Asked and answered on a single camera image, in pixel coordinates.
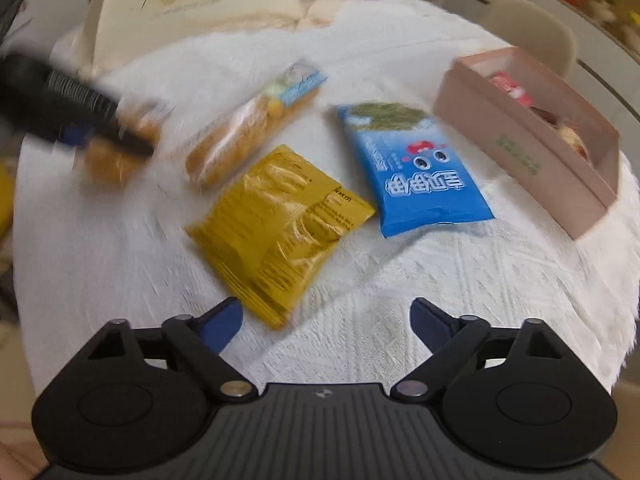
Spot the round bread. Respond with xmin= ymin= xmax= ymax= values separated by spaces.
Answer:
xmin=74 ymin=100 xmax=172 ymax=188

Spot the red spicy snack packet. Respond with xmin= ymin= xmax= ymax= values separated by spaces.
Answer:
xmin=488 ymin=70 xmax=533 ymax=108

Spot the long clear biscuit packet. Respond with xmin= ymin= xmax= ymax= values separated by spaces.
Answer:
xmin=184 ymin=62 xmax=326 ymax=188

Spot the yellow snack packet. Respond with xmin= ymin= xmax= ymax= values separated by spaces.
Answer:
xmin=186 ymin=145 xmax=374 ymax=330

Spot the blue seaweed snack packet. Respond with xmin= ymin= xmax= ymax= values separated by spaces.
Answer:
xmin=337 ymin=102 xmax=494 ymax=238

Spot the white textured tablecloth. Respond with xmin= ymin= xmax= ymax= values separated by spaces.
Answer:
xmin=13 ymin=0 xmax=639 ymax=390

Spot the pink cardboard box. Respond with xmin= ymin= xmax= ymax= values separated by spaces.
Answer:
xmin=433 ymin=48 xmax=620 ymax=240

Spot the rice cracker packet in box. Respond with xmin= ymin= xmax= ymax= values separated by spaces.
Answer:
xmin=530 ymin=106 xmax=591 ymax=162

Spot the white sideboard cabinet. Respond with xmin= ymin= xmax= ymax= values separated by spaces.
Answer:
xmin=439 ymin=0 xmax=640 ymax=126

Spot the beige chair right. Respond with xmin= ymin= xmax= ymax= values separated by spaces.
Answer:
xmin=478 ymin=0 xmax=578 ymax=79

